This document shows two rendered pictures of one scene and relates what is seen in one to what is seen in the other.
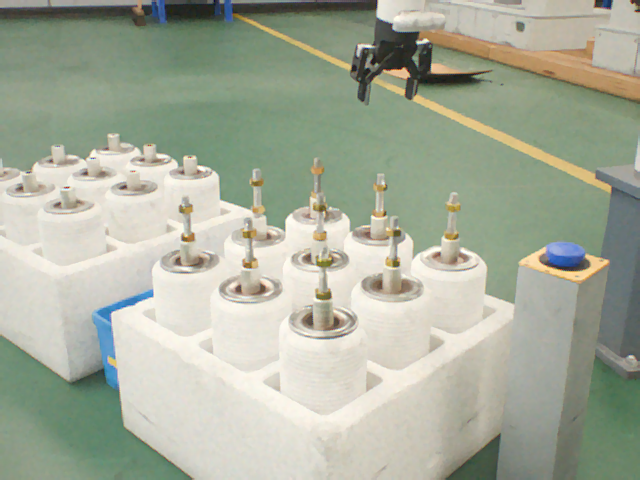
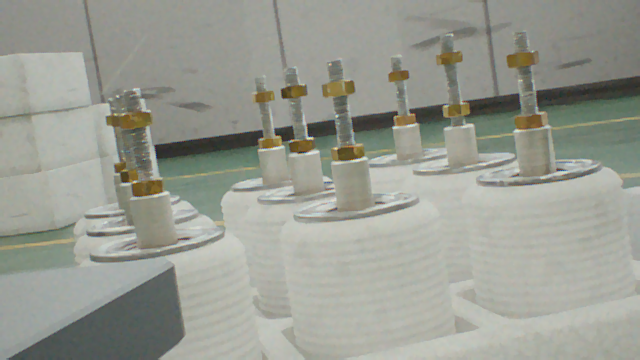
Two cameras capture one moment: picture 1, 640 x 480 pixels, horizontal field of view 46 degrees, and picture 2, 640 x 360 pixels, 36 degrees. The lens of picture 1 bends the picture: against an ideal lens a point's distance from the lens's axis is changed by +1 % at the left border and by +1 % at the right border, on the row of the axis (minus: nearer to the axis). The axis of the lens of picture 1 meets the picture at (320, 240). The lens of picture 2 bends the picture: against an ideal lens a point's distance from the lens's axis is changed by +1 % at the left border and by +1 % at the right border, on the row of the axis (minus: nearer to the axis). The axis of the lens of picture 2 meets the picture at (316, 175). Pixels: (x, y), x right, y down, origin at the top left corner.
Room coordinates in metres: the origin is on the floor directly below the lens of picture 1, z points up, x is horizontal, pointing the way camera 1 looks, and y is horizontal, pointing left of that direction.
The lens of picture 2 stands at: (1.26, -0.58, 0.33)
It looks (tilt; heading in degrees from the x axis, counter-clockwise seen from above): 5 degrees down; 123
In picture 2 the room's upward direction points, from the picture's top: 9 degrees counter-clockwise
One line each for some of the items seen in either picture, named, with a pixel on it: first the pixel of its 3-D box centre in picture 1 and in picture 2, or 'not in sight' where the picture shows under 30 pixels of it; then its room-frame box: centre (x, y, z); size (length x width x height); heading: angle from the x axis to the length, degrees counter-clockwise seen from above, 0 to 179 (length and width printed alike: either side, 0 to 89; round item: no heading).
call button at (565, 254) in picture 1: (564, 256); not in sight; (0.73, -0.26, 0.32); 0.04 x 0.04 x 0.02
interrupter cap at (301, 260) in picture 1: (320, 260); (309, 193); (0.88, 0.00, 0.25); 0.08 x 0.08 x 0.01
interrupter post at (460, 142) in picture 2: (258, 228); (461, 148); (0.96, 0.09, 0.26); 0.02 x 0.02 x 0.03
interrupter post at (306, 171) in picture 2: (320, 250); (307, 175); (0.88, 0.00, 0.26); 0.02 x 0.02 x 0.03
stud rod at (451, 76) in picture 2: (257, 196); (452, 86); (0.96, 0.09, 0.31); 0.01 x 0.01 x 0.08; 44
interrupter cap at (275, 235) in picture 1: (258, 236); (463, 165); (0.96, 0.09, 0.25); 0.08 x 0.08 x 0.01
